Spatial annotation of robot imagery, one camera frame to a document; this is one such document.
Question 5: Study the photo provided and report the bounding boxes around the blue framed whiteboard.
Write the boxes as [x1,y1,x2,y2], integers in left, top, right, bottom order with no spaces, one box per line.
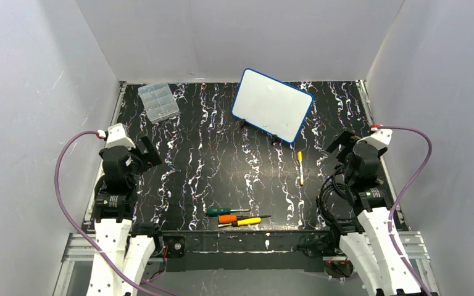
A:
[231,68,314,144]

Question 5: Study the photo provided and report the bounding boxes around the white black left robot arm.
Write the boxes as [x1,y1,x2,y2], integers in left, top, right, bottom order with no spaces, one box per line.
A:
[86,136,162,295]

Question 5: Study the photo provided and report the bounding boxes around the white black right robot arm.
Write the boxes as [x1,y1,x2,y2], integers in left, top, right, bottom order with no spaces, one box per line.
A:
[326,129,428,295]

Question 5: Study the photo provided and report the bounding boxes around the clear plastic compartment box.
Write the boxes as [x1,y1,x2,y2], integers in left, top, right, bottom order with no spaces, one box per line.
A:
[138,83,180,124]

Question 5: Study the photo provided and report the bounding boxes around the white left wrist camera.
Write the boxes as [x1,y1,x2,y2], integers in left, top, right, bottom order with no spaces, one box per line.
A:
[105,123,135,149]

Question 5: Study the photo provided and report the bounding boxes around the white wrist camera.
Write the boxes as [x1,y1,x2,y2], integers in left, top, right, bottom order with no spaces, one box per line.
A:
[357,127,393,157]
[105,123,135,149]

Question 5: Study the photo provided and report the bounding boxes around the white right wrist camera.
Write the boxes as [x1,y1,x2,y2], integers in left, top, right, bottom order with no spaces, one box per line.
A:
[357,127,393,157]

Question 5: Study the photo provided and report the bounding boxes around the black coiled cable bundle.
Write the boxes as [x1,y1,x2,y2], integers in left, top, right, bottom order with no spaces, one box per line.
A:
[316,165,365,229]

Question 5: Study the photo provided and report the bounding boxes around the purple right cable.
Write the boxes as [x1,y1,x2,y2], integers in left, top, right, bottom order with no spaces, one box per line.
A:
[370,125,433,296]

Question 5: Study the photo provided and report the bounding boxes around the purple cable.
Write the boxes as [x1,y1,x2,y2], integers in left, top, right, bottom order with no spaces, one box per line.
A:
[370,125,433,296]
[54,130,181,296]

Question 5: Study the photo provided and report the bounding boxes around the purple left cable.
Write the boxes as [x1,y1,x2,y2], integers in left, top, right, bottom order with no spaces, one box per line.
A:
[54,130,181,296]

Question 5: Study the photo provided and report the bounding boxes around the green handled screwdriver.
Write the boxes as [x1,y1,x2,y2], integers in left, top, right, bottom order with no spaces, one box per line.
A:
[205,207,250,217]

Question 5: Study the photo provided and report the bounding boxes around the orange handled screwdriver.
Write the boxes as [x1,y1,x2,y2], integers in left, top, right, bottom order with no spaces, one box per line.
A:
[218,215,270,224]

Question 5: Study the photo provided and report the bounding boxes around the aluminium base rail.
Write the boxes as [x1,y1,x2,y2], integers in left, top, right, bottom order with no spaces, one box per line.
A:
[62,231,430,261]

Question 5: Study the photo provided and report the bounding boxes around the yellow handled screwdriver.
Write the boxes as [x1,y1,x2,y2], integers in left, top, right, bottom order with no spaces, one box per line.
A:
[218,218,262,228]

